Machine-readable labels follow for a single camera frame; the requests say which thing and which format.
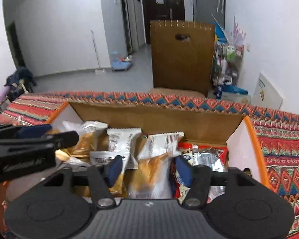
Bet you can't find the red blue snack bag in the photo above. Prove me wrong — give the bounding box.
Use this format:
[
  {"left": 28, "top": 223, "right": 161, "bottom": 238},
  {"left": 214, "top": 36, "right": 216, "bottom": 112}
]
[{"left": 170, "top": 142, "right": 228, "bottom": 203}]

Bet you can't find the oat crisp snack packet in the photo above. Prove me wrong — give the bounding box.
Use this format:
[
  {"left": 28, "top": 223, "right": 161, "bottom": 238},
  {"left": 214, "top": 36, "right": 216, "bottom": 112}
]
[{"left": 127, "top": 153, "right": 172, "bottom": 200}]

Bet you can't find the silver snack packet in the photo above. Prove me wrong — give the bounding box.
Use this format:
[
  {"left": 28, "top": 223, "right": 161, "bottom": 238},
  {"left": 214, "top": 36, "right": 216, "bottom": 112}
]
[{"left": 90, "top": 151, "right": 130, "bottom": 171}]

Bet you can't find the purple yoga mat roll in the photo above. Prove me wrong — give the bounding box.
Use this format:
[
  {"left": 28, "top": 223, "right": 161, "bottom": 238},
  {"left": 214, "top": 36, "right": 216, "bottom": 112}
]
[{"left": 0, "top": 90, "right": 10, "bottom": 104}]

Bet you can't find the orange cardboard snack box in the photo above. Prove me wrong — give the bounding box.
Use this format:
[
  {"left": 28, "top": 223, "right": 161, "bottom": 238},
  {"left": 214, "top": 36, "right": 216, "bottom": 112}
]
[{"left": 39, "top": 102, "right": 269, "bottom": 187}]

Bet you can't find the white snack packet right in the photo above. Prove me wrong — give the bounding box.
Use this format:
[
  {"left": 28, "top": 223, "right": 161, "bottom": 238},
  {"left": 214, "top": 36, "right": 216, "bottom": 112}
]
[{"left": 137, "top": 132, "right": 184, "bottom": 160}]

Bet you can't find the white snack packet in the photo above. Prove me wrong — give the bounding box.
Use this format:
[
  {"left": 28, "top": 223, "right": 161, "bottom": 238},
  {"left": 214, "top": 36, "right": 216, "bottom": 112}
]
[
  {"left": 137, "top": 132, "right": 184, "bottom": 160},
  {"left": 107, "top": 128, "right": 142, "bottom": 169}
]

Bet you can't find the white snack packet left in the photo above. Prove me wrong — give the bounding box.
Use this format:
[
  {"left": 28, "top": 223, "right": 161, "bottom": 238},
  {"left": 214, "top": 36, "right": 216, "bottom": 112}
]
[{"left": 107, "top": 128, "right": 142, "bottom": 169}]

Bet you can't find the white mop stick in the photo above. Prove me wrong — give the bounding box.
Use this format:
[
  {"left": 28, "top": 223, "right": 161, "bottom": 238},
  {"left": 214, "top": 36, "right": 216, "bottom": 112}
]
[{"left": 90, "top": 30, "right": 106, "bottom": 74}]

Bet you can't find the brown stool seat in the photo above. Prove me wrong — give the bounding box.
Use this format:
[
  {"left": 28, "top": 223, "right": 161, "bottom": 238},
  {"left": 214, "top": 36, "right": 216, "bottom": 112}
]
[{"left": 149, "top": 87, "right": 205, "bottom": 98}]

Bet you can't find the colourful patterned tablecloth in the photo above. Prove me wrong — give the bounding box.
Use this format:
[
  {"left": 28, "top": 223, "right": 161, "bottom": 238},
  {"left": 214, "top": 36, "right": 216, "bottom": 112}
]
[{"left": 0, "top": 91, "right": 299, "bottom": 238}]

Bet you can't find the blue pet feeding tray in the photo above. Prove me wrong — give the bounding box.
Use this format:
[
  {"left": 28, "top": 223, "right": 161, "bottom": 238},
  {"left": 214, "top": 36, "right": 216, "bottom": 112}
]
[{"left": 111, "top": 55, "right": 133, "bottom": 71}]

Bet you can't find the cluttered storage rack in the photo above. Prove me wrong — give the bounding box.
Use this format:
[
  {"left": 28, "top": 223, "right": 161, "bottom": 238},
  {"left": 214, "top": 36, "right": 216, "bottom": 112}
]
[{"left": 210, "top": 22, "right": 246, "bottom": 100}]

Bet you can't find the dark entrance door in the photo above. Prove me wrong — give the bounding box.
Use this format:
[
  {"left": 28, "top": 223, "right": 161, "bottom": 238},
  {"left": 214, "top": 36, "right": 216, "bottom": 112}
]
[{"left": 143, "top": 0, "right": 185, "bottom": 44}]

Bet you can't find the grey refrigerator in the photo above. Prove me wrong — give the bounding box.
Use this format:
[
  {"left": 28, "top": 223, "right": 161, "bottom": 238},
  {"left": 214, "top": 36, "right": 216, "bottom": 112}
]
[{"left": 194, "top": 0, "right": 226, "bottom": 26}]

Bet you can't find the white board leaning on wall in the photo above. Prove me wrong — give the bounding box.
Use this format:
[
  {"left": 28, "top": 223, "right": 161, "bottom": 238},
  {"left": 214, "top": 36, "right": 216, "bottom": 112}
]
[{"left": 251, "top": 72, "right": 284, "bottom": 110}]

